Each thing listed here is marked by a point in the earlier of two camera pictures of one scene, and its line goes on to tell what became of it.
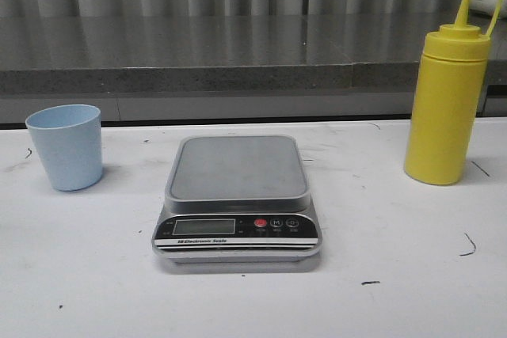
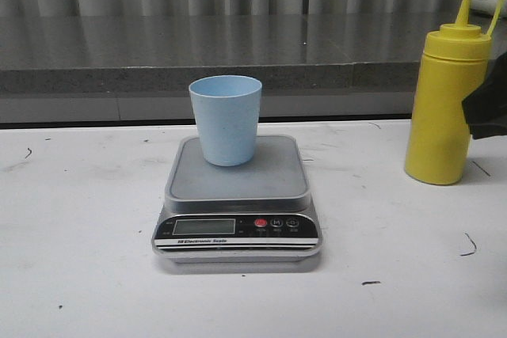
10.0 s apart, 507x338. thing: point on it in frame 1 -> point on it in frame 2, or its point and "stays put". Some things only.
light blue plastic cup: x=69 y=138 -> x=227 y=108
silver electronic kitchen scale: x=238 y=199 stays put
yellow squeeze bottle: x=448 y=100 stays put
